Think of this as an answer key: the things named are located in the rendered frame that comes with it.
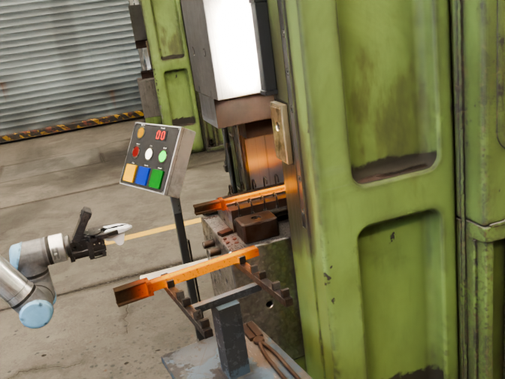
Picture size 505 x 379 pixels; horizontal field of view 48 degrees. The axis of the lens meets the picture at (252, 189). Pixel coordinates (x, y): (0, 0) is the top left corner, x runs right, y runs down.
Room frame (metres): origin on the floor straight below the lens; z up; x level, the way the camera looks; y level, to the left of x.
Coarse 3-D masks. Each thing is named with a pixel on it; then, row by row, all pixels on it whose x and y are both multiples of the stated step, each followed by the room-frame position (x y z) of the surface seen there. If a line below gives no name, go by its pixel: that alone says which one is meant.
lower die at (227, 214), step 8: (280, 184) 1.97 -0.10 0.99; (248, 192) 1.94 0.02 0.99; (280, 192) 1.86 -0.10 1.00; (240, 200) 1.83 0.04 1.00; (256, 200) 1.83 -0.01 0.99; (272, 200) 1.81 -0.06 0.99; (280, 200) 1.81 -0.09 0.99; (232, 208) 1.78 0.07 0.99; (240, 208) 1.77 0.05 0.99; (248, 208) 1.78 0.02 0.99; (256, 208) 1.79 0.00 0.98; (272, 208) 1.80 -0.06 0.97; (224, 216) 1.86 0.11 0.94; (232, 216) 1.76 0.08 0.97; (280, 216) 1.81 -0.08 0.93; (288, 216) 1.82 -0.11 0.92; (232, 224) 1.77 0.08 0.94
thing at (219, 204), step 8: (256, 192) 1.87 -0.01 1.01; (264, 192) 1.86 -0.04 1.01; (272, 192) 1.87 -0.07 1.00; (216, 200) 1.83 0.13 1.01; (224, 200) 1.81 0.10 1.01; (232, 200) 1.83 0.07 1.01; (200, 208) 1.81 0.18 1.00; (208, 208) 1.81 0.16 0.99; (216, 208) 1.81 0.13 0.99; (224, 208) 1.81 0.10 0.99
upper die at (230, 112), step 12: (204, 96) 1.87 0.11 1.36; (240, 96) 1.79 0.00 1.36; (252, 96) 1.80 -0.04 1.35; (264, 96) 1.81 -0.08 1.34; (204, 108) 1.90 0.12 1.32; (216, 108) 1.76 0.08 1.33; (228, 108) 1.77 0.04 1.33; (240, 108) 1.79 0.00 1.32; (252, 108) 1.80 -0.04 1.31; (264, 108) 1.81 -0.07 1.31; (216, 120) 1.76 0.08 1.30; (228, 120) 1.77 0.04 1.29; (240, 120) 1.78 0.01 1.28; (252, 120) 1.80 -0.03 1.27
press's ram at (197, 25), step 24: (192, 0) 1.83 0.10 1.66; (216, 0) 1.73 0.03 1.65; (240, 0) 1.75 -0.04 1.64; (192, 24) 1.88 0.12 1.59; (216, 24) 1.72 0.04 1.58; (240, 24) 1.74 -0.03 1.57; (192, 48) 1.94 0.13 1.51; (216, 48) 1.72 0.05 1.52; (240, 48) 1.74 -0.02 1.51; (192, 72) 1.99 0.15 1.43; (216, 72) 1.72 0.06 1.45; (240, 72) 1.74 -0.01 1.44; (216, 96) 1.72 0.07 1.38
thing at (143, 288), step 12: (240, 252) 1.45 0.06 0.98; (252, 252) 1.46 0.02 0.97; (204, 264) 1.41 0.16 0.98; (216, 264) 1.41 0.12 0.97; (228, 264) 1.43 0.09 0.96; (168, 276) 1.37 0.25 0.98; (180, 276) 1.37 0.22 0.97; (192, 276) 1.38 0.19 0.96; (120, 288) 1.31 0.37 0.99; (132, 288) 1.32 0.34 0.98; (144, 288) 1.33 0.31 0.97; (156, 288) 1.34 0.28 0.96; (120, 300) 1.31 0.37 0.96; (132, 300) 1.31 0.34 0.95
